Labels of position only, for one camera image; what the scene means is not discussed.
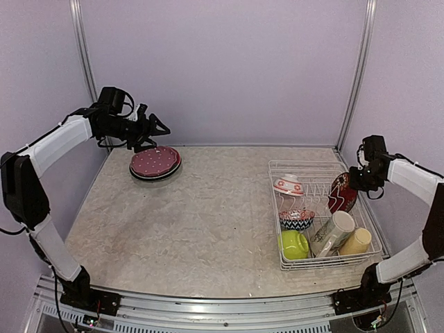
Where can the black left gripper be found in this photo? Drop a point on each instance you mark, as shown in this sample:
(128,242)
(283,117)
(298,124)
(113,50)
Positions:
(145,131)

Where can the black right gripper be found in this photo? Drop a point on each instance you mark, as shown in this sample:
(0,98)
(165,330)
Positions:
(354,184)

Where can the pink polka dot plate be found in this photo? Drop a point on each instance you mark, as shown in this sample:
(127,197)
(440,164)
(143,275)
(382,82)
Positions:
(155,162)

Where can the black rimmed striped plate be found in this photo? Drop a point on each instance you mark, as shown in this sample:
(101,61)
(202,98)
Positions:
(156,175)

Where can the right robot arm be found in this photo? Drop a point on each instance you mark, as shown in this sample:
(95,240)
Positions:
(376,168)

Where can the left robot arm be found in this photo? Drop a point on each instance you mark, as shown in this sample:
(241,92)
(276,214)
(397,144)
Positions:
(113,115)

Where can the dark red floral plate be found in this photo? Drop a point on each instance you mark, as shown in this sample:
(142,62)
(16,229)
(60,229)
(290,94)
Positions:
(342,196)

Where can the yellow cup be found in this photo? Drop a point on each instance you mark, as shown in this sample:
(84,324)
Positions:
(357,243)

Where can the white printed mug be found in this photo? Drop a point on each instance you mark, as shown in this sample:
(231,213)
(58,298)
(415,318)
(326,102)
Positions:
(332,234)

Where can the white red patterned bowl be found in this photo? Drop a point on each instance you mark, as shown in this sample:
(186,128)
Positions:
(288,184)

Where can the blue white zigzag bowl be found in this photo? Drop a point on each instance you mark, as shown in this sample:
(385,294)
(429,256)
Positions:
(299,220)

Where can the lime green bowl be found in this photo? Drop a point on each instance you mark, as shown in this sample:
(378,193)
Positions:
(293,245)

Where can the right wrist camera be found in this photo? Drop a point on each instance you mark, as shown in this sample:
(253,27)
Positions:
(361,160)

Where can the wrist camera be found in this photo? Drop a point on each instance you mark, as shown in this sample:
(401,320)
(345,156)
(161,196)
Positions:
(139,113)
(361,160)

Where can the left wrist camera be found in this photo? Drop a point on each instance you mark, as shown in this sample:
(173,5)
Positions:
(139,113)

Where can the white wire dish rack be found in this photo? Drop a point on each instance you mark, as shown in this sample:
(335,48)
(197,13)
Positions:
(320,222)

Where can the right aluminium corner post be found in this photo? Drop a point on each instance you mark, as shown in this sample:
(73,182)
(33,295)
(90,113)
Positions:
(364,48)

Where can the aluminium corner post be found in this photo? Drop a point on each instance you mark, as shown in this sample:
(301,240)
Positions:
(81,42)
(364,48)

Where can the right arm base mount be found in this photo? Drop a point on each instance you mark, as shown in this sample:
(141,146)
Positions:
(348,301)

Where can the left aluminium corner post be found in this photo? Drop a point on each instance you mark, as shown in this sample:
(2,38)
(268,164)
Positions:
(81,42)

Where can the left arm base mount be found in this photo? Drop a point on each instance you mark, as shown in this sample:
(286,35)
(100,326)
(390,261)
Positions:
(97,301)

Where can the aluminium front rail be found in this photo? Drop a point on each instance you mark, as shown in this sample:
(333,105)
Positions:
(144,312)

